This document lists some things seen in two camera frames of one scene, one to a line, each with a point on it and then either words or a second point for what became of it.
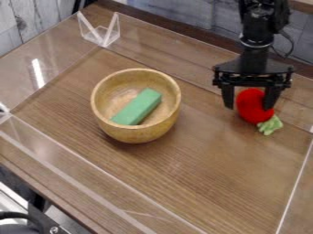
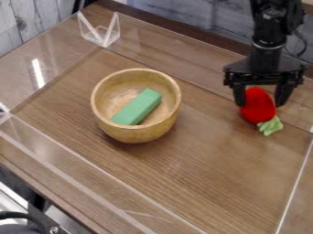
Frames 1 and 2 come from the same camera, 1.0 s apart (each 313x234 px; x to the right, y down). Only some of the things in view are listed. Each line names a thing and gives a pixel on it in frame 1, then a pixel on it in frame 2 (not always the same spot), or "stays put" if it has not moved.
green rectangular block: x=136 y=111 stays put
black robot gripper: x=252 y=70 → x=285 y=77
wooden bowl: x=136 y=102 stays put
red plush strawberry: x=251 y=107 stays put
